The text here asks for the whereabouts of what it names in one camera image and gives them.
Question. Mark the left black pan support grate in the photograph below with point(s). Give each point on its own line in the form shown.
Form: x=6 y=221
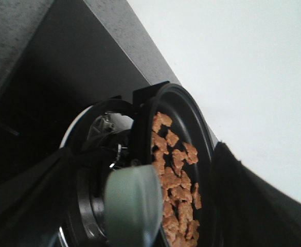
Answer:
x=71 y=233

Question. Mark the black glass gas cooktop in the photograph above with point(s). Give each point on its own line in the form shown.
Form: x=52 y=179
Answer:
x=56 y=59

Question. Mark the black frying pan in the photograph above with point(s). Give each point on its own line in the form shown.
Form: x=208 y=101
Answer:
x=133 y=206

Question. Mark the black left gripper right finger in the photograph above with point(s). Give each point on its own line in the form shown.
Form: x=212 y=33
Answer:
x=252 y=212

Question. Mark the left black gas burner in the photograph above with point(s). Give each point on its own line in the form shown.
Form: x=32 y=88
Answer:
x=107 y=142

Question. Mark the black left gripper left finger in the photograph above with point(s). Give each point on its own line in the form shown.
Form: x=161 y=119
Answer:
x=33 y=204

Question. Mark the brown meat pieces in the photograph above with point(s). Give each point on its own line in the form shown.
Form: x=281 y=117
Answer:
x=180 y=195

